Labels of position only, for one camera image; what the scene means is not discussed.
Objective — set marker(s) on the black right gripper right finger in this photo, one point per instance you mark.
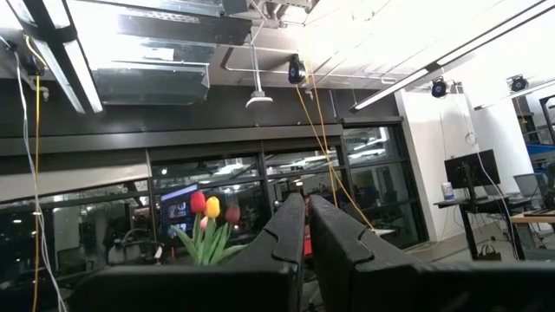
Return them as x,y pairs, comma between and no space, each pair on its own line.
390,290

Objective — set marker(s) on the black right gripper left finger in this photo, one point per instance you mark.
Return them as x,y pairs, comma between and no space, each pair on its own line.
195,290

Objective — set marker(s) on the pink artificial tulip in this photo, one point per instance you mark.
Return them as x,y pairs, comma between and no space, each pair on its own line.
204,223

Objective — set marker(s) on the dark purple artificial tulip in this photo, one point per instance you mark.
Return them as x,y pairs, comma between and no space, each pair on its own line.
233,214

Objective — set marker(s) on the red artificial tulip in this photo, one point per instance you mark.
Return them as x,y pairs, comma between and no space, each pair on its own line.
197,202

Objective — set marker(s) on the lit display screen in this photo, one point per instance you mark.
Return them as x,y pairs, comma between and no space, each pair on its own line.
178,210

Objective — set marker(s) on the black floor bag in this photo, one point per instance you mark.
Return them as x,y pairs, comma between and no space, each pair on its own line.
489,253

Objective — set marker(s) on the white wipes canister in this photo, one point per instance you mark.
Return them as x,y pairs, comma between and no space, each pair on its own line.
447,191

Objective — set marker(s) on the black computer monitor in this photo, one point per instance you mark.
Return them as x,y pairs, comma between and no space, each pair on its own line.
472,169

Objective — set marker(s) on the white ceiling pendant fixture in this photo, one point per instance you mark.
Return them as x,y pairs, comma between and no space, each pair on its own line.
259,100

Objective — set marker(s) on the ceiling light bar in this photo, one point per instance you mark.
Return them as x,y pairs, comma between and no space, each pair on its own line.
73,65
433,65

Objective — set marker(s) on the metal ceiling duct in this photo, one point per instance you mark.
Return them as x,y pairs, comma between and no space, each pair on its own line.
152,78

